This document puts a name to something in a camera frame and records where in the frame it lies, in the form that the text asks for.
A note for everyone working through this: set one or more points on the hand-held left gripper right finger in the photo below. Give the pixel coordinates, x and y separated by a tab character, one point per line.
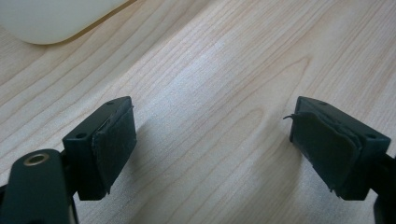
336	149

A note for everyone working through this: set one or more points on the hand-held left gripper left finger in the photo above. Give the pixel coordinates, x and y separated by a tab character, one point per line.
102	146

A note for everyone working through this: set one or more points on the white divided storage box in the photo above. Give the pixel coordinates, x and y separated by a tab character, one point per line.
53	18

